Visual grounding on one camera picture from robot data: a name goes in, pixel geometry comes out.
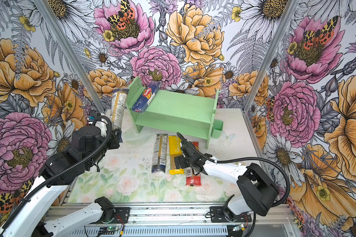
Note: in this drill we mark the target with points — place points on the yellow spaghetti bag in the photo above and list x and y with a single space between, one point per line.
175 151

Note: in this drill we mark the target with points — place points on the green plastic cup holder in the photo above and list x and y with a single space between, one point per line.
217 129

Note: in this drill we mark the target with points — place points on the blue Barilla spaghetti box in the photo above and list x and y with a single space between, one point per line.
146 97

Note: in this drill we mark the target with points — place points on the aluminium front rail base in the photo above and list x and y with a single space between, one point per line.
190 213

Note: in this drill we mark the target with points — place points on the green circuit board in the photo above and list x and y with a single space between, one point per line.
107 231

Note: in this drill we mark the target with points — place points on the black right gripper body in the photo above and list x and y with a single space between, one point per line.
184 162

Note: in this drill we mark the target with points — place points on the aluminium corner post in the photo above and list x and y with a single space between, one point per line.
276 39
58 32

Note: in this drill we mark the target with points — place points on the aluminium right corner post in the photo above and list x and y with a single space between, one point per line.
276 39

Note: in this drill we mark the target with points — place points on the green two-tier shelf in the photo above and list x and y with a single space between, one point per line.
174 112

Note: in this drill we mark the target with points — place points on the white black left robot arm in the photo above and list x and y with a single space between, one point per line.
57 174

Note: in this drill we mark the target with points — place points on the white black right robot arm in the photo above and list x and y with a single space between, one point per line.
258 191

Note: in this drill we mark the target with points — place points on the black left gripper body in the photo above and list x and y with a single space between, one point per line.
112 144

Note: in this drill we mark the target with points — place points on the red spaghetti bag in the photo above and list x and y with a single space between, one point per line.
191 179

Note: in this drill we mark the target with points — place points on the clear plastic lid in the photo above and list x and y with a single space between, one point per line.
130 134

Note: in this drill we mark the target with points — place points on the clear labelled spaghetti bag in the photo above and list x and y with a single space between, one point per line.
159 154

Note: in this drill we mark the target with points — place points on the aluminium left corner post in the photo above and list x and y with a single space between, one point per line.
58 32

